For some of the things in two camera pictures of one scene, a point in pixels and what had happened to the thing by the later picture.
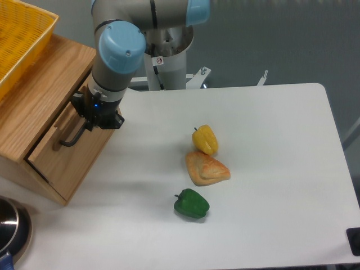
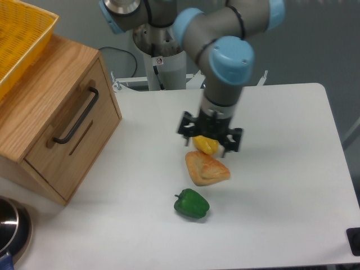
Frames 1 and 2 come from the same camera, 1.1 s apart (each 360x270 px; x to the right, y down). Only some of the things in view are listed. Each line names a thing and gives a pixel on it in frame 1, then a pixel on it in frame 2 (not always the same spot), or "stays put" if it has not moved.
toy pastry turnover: [204, 169] stays put
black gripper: [93, 108] -> [203, 125]
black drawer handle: [76, 137] -> [80, 119]
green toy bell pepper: [191, 203] stays put
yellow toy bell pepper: [205, 139] stays put
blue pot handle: [7, 262] stays put
